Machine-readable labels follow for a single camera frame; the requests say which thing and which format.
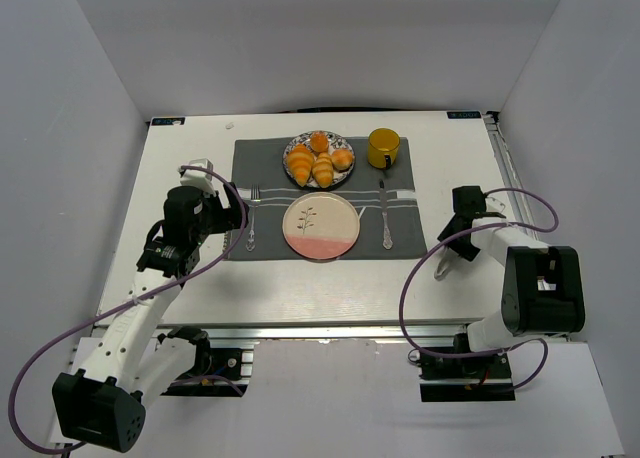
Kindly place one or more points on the aluminium front table rail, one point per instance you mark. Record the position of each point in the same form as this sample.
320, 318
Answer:
235, 336

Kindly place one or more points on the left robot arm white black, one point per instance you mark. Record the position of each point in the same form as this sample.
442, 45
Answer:
104, 403

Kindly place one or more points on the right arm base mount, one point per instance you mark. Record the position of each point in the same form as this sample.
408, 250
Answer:
483, 379

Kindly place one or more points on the right blue corner label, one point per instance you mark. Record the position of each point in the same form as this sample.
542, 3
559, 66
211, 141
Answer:
463, 115

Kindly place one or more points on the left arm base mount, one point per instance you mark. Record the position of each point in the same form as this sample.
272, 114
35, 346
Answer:
225, 362

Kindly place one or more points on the silver metal tongs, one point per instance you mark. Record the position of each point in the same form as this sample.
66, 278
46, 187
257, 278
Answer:
444, 264

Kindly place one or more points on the large striped croissant bread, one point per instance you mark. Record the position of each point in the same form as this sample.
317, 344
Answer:
299, 163

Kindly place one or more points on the blue floral plate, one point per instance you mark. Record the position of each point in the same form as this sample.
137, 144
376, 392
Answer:
335, 142

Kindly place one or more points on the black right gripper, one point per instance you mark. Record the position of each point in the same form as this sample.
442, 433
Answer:
458, 235

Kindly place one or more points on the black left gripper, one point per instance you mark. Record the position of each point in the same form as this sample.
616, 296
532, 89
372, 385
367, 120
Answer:
232, 213

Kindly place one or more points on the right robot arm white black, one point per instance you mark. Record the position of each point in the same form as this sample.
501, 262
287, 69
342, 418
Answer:
542, 292

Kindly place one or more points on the blue corner label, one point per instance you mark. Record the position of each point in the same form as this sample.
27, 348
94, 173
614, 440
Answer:
168, 121
463, 115

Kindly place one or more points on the yellow mug black handle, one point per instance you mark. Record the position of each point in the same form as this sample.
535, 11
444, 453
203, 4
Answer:
383, 146

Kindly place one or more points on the small striped croissant bread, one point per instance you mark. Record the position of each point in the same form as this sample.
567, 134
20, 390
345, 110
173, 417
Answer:
323, 170

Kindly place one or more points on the round golden bread roll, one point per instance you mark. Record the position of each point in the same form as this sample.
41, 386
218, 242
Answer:
342, 159

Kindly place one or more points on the silver ornate table knife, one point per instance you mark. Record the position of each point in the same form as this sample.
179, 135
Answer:
387, 238

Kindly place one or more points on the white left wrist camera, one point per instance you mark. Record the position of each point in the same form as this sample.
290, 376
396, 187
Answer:
196, 173

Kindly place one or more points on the grey striped placemat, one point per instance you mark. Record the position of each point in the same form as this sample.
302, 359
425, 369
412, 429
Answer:
260, 162

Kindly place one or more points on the round orange bun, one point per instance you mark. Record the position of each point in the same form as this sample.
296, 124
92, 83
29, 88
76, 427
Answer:
319, 141

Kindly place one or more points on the silver ornate fork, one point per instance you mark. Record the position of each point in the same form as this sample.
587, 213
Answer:
255, 198

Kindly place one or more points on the cream and pink plate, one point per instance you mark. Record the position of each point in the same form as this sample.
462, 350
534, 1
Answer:
321, 226

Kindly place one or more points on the left blue corner label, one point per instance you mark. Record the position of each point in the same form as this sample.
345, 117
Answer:
168, 121

